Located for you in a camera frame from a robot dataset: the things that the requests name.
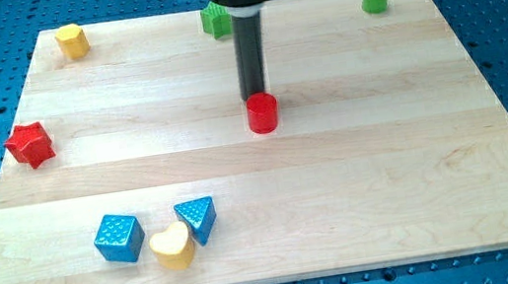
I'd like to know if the red cylinder block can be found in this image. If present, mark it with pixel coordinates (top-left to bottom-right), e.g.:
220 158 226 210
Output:
246 92 278 134

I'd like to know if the light wooden board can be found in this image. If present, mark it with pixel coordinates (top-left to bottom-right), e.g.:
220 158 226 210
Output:
0 0 508 284

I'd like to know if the blue triangle block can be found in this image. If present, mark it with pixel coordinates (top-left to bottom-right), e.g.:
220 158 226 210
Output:
174 196 217 246

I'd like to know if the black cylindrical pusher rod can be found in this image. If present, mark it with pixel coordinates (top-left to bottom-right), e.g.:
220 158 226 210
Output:
231 13 265 102

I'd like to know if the green star block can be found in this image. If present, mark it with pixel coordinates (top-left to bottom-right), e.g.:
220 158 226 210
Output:
200 2 233 39

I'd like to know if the yellow heart block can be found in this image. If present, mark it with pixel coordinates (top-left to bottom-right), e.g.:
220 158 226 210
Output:
149 220 195 270

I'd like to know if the blue cube block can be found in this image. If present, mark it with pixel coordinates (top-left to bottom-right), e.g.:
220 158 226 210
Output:
94 214 145 263

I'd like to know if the yellow hexagon block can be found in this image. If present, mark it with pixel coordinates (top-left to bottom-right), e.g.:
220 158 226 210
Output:
54 23 91 60

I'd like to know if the red star block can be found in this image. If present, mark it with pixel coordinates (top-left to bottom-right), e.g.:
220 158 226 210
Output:
4 121 55 169

